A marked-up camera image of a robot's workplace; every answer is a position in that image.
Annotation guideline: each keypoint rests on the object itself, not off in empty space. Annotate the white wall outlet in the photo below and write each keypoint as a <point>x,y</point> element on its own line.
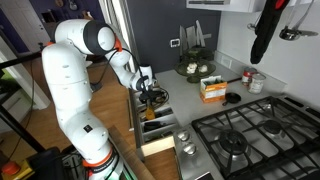
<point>226,62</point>

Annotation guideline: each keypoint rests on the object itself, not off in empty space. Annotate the knives on magnetic strip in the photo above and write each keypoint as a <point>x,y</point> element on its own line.
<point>192,36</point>

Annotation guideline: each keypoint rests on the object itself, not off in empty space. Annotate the black oven mitt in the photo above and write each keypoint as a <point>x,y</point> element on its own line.
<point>265,28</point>

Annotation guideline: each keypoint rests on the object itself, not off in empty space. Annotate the white upper cabinet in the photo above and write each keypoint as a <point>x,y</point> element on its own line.
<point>246,6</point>

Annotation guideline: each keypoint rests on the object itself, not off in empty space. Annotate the red label tin can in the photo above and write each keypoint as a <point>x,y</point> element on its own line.
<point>247,75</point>

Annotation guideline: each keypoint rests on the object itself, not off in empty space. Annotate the yellow wooden spatula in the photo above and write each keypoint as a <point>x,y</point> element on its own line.
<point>149,113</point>

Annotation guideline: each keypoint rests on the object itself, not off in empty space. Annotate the white label tin can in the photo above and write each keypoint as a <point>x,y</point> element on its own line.
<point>256,84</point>

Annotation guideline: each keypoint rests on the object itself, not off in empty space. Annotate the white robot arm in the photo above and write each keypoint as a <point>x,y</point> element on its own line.
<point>64,65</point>

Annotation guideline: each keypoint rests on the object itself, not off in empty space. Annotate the stainless gas stove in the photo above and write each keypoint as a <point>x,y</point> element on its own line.
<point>267,139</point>

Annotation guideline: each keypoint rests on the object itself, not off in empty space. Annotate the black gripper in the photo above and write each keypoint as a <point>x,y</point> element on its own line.
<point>148,95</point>

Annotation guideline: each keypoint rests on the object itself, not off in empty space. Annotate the green glass tiered stand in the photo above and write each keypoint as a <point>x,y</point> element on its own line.
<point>196,63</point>

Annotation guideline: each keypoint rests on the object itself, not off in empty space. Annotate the red emergency stop button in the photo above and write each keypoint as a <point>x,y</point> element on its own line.
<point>11,168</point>

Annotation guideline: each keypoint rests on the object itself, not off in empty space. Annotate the hanging metal ladle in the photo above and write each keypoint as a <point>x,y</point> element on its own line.
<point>293,33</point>

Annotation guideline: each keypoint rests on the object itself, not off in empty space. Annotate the orange white carton box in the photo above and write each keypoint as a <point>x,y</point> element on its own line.
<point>212,89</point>

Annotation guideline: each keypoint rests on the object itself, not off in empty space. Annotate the open wooden drawer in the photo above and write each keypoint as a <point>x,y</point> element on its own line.
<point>152,136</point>

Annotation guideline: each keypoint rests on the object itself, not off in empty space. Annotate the small black skillet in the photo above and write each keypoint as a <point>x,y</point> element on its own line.
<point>231,98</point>

